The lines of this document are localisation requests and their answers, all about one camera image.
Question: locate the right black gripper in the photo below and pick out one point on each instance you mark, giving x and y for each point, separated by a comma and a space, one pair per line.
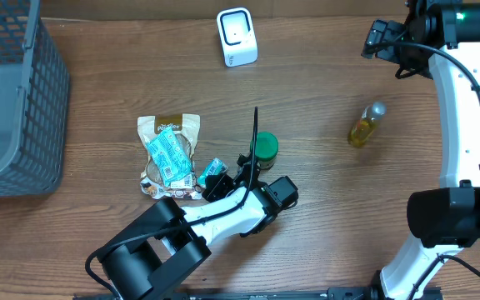
388, 34

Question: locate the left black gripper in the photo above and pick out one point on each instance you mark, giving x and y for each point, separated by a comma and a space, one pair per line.
216, 189

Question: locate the yellow liquid bottle silver cap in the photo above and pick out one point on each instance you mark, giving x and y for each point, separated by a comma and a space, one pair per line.
366, 124

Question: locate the white barcode scanner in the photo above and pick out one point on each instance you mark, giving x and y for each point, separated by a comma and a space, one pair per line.
237, 37

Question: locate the green lid white jar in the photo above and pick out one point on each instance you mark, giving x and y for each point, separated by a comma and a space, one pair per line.
266, 149

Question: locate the teal tissue pack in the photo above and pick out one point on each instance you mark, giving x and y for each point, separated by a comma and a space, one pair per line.
168, 155
215, 167

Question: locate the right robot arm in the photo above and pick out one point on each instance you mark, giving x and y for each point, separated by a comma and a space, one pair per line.
440, 40

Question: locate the grey plastic shopping basket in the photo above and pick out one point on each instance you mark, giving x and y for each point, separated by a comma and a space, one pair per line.
34, 97

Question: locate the snack packet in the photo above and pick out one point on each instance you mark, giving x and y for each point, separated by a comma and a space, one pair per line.
186, 127

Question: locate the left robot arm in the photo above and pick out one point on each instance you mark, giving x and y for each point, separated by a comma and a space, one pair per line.
155, 253

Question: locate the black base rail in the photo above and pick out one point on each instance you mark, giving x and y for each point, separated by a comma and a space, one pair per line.
333, 293

